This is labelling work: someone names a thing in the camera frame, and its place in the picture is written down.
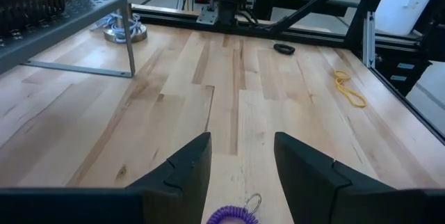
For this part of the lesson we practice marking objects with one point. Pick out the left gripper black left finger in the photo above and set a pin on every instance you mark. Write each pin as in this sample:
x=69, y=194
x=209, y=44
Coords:
x=104, y=206

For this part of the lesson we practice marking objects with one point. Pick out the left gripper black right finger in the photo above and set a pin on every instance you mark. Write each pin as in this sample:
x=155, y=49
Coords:
x=347, y=203

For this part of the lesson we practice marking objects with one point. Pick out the black slotted plastic basket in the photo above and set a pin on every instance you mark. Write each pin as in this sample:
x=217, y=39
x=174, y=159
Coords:
x=28, y=8

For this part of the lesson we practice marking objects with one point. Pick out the yellow rubber band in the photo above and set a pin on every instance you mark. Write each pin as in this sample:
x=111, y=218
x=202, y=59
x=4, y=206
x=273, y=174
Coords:
x=348, y=92

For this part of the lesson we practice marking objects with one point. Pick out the grey perforated metal shelf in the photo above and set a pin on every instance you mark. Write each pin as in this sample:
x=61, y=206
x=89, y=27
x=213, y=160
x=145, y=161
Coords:
x=52, y=25

